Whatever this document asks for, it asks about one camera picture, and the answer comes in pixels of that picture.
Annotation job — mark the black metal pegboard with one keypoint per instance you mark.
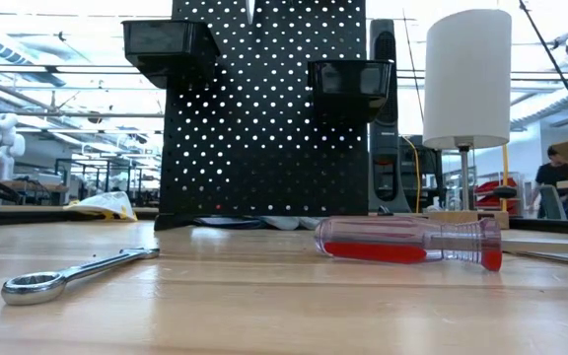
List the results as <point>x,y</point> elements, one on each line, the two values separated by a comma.
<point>264,172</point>

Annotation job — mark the silver combination wrench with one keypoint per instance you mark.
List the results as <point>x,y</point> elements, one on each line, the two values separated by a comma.
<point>87,268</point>

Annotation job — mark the blue grey work gloves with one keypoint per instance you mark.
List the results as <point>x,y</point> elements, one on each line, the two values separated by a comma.
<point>289,223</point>

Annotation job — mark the black tower appliance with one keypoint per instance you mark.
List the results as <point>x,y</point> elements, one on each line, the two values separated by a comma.
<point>385,148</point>

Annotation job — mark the black plastic pegboard bin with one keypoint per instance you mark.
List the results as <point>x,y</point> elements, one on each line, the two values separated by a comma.
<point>170,49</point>
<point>350,84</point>

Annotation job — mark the white small dish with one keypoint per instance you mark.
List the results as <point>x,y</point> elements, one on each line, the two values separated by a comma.
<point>106,204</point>

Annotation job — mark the red parts bin rack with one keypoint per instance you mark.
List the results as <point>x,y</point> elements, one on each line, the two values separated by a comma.
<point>483,188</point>

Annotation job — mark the white shade wooden base lamp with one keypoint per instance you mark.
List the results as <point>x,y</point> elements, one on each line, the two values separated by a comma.
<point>466,79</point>

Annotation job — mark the person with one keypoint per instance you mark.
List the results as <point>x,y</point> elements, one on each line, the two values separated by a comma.
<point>552,172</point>

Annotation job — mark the grey office chair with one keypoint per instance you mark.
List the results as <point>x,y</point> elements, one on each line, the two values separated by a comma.
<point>555,204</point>

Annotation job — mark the white robot figure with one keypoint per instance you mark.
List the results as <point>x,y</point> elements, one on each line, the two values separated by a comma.
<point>3,143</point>

